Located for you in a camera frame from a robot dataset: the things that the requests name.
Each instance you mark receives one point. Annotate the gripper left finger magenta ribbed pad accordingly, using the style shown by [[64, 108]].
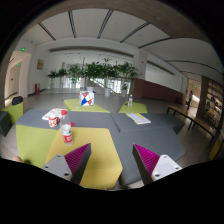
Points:
[[71, 166]]

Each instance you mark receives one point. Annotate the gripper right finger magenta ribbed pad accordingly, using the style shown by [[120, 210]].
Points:
[[151, 166]]

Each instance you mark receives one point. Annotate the clear water bottle red label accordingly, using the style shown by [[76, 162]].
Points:
[[65, 126]]

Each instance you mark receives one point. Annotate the small distant water bottle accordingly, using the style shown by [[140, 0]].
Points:
[[130, 100]]

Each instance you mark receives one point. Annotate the grey green modular seating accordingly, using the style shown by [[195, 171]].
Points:
[[111, 136]]

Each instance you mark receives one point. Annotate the yellow white brochure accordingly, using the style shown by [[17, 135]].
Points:
[[138, 118]]

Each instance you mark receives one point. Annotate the red white patterned mug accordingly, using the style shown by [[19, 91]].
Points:
[[52, 120]]

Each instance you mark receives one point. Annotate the open magazine near mug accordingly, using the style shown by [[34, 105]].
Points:
[[55, 112]]

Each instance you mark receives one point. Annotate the wooden long bench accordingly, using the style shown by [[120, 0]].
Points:
[[193, 120]]

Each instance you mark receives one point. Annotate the colourful geometric cube box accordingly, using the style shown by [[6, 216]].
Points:
[[86, 98]]

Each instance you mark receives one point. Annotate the green cube seat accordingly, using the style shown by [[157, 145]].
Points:
[[15, 111]]

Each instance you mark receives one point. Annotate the person standing far right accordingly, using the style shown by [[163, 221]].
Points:
[[190, 99]]

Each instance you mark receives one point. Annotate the wooden bookshelf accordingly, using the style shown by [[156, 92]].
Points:
[[211, 102]]

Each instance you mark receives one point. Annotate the black backpack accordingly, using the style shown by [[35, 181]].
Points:
[[17, 100]]

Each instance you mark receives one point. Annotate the red fire extinguisher box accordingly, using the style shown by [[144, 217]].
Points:
[[37, 88]]

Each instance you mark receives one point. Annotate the row of potted plants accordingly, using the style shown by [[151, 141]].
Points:
[[96, 70]]

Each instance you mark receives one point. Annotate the framed wall picture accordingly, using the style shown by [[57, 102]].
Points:
[[40, 64]]

